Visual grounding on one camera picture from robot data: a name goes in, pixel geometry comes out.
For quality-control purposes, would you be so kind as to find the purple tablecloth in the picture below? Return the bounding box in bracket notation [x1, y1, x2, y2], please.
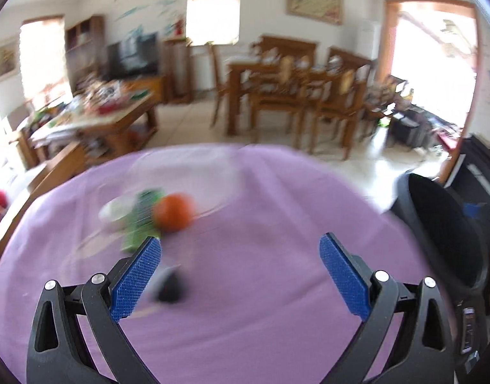
[0, 144, 458, 384]

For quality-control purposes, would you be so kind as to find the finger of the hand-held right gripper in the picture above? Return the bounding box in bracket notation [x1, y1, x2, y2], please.
[463, 202, 490, 221]

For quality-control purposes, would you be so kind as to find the large framed wall picture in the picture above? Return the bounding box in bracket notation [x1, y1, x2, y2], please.
[286, 0, 345, 26]

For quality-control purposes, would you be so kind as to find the black piano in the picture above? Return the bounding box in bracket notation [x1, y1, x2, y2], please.
[445, 134, 490, 209]

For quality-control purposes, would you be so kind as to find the wooden coffee table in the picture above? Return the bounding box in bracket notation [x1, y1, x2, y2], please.
[29, 88, 159, 164]

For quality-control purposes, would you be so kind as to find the black round trash bin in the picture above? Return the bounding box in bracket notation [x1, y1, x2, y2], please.
[391, 172, 490, 308]

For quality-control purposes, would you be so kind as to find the wooden television stand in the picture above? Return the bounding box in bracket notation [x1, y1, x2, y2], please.
[125, 74, 167, 105]

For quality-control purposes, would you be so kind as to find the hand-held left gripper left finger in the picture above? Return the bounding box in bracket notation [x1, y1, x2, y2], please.
[26, 236, 162, 384]

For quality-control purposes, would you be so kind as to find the dark storage box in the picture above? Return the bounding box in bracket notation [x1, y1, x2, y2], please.
[389, 106, 434, 148]

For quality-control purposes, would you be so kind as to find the wooden bookshelf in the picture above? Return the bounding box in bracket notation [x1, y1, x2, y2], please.
[65, 15, 107, 89]

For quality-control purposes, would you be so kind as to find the wooden door frame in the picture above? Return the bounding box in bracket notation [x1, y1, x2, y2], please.
[383, 0, 480, 156]

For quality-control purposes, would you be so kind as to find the white bowl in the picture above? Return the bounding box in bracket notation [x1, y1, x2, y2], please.
[99, 195, 137, 232]

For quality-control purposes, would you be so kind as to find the wooden dining table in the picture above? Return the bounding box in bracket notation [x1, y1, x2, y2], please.
[225, 58, 368, 137]

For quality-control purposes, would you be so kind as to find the bright window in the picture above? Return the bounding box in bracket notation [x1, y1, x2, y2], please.
[187, 0, 241, 46]

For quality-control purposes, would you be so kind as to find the tall wooden cabinet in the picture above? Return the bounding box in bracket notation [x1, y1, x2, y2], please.
[163, 38, 193, 105]

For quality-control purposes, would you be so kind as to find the orange fruit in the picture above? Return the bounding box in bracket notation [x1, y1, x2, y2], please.
[152, 193, 195, 232]

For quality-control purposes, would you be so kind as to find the group of blue wall decals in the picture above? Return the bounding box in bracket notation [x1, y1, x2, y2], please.
[115, 0, 182, 36]

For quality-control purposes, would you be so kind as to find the green packet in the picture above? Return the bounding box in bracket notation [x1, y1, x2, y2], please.
[123, 187, 166, 253]

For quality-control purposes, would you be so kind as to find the wooden sofa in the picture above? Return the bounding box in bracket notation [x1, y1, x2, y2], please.
[0, 140, 87, 233]

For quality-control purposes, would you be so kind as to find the curtained window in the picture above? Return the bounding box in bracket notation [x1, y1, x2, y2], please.
[20, 16, 67, 108]

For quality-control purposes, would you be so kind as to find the flat screen television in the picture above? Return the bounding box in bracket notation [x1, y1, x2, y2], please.
[107, 32, 159, 81]

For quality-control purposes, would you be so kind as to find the small black object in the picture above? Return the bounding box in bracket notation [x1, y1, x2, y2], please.
[157, 270, 187, 304]

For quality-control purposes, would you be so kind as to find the pile of household clutter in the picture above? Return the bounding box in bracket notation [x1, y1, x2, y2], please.
[31, 78, 153, 137]

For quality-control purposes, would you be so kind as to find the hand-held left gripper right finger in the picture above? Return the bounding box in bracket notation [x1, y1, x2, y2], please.
[319, 232, 456, 384]

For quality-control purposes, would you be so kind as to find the small framed wall picture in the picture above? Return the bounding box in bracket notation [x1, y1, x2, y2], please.
[0, 36, 20, 81]

